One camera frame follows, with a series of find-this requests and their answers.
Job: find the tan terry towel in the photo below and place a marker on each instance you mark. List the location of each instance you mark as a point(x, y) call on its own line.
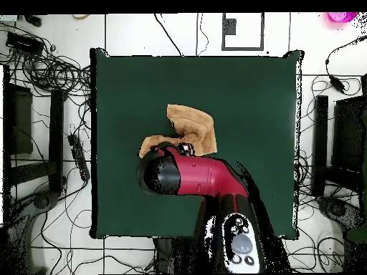
point(197, 123)

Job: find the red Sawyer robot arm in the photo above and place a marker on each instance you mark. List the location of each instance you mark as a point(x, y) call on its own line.
point(200, 174)

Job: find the dark green table cloth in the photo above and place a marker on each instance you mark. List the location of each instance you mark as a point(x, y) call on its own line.
point(137, 91)

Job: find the grey chair base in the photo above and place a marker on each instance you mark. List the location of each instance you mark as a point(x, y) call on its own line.
point(41, 202)
point(338, 209)

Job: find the small black device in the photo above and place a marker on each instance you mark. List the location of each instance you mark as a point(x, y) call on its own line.
point(33, 20)

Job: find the pink round object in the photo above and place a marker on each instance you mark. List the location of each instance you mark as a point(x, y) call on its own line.
point(341, 16)

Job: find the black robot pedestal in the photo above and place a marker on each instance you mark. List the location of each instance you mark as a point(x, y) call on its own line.
point(165, 255)

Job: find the black power strip red switch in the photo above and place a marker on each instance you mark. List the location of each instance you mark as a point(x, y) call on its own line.
point(78, 154)

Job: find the black stand post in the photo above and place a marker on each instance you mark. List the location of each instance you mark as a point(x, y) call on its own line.
point(320, 146)
point(56, 140)

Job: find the grey rectangular frame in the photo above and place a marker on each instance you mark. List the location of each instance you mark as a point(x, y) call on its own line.
point(229, 27)

